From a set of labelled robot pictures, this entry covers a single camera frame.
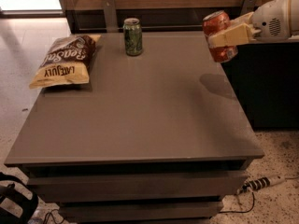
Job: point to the metal bracket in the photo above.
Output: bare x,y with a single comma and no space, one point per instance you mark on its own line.
247,6
110,16

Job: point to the grey drawer cabinet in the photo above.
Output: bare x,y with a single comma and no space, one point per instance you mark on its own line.
168,110

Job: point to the left metal bracket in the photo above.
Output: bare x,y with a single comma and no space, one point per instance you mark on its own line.
110,16

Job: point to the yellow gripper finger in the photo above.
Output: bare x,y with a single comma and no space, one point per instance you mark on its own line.
238,34
246,18

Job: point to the lower grey drawer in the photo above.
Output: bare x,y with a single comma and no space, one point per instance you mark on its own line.
140,212

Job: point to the green soda can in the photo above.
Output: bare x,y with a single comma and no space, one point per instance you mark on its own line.
132,36

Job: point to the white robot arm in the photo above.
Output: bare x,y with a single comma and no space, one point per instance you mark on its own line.
294,17

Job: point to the top grey drawer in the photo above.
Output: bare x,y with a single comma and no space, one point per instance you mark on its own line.
105,188

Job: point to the right metal bracket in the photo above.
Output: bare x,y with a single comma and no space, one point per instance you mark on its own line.
247,6

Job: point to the grey counter ledge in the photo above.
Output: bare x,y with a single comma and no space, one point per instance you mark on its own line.
292,39

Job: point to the grey drawer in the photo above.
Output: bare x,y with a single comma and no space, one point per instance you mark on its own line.
105,188
140,212

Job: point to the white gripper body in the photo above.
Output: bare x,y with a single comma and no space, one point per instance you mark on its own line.
270,19

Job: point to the red coke can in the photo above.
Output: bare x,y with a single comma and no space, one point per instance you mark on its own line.
212,24

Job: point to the brown yellow chip bag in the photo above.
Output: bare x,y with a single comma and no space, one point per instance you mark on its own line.
67,62

